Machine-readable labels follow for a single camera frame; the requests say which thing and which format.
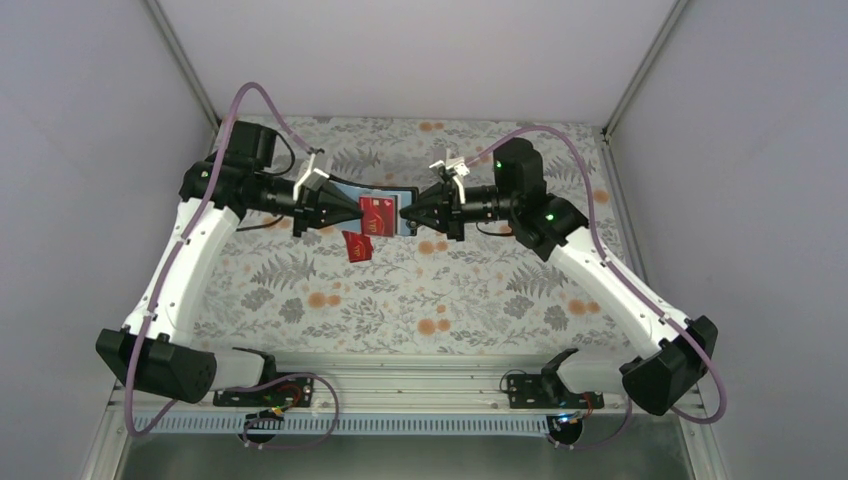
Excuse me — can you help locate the floral patterned table mat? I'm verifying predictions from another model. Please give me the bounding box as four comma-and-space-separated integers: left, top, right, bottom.
192, 117, 630, 356

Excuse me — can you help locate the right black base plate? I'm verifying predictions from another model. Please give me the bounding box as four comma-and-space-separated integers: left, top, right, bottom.
502, 373, 605, 410

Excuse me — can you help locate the black leather card holder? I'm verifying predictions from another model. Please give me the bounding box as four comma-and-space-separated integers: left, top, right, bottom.
330, 176, 419, 237

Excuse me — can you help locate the aluminium rail frame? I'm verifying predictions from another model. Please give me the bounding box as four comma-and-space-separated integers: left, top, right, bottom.
107, 353, 705, 416

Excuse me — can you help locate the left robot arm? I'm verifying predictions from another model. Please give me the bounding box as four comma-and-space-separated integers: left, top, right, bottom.
95, 121, 363, 403

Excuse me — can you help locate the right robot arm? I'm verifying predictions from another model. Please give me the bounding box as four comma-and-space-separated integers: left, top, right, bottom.
400, 138, 718, 415

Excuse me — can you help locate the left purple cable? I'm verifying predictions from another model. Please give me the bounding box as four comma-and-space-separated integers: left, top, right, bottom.
123, 82, 339, 452

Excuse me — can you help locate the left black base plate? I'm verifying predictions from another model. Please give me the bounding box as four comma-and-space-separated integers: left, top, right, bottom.
213, 377, 315, 409

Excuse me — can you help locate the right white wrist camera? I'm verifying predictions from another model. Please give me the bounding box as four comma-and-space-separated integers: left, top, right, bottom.
428, 148, 470, 204

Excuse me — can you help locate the red VIP card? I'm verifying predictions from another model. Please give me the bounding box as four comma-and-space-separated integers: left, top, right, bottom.
342, 231, 373, 263

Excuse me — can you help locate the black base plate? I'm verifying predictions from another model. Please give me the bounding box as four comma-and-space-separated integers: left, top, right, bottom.
213, 377, 315, 409
502, 373, 605, 410

